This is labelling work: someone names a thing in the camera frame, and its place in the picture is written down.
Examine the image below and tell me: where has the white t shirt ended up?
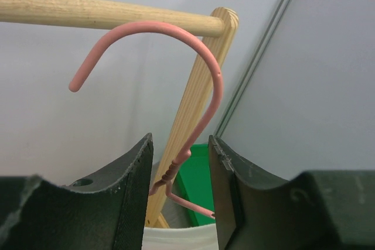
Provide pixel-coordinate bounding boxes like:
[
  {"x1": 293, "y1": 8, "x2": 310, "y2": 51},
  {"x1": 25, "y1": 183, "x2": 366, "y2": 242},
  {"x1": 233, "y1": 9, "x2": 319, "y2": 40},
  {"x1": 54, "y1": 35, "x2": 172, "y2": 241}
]
[{"x1": 141, "y1": 224, "x2": 219, "y2": 250}]

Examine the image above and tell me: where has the pink wire hanger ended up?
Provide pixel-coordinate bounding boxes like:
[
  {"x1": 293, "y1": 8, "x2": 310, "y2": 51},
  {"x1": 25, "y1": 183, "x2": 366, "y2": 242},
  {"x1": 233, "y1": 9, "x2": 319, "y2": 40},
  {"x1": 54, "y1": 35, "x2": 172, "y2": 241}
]
[{"x1": 69, "y1": 21, "x2": 224, "y2": 218}]

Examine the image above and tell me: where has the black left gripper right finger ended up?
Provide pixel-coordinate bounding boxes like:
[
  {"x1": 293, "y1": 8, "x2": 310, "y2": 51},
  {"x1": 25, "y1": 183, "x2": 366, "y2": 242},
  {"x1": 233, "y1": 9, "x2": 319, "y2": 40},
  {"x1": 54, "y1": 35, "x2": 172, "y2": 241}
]
[{"x1": 208, "y1": 136, "x2": 374, "y2": 249}]

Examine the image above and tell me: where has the wooden clothes rack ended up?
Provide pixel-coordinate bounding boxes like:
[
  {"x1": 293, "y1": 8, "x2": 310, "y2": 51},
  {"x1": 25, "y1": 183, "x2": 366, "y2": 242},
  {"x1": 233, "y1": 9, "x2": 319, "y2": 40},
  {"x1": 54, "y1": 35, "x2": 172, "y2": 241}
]
[{"x1": 1, "y1": 0, "x2": 239, "y2": 227}]

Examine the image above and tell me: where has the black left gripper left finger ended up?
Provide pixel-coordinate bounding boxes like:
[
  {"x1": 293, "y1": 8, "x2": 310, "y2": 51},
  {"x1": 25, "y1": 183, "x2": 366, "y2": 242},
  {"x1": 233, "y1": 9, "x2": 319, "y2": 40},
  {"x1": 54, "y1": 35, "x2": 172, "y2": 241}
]
[{"x1": 1, "y1": 133, "x2": 154, "y2": 249}]

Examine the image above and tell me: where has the green plastic tray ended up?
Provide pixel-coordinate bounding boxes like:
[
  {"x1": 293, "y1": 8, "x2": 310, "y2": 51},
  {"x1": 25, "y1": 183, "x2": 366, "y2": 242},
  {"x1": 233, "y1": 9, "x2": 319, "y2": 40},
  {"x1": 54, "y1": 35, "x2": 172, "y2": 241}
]
[{"x1": 175, "y1": 143, "x2": 214, "y2": 211}]

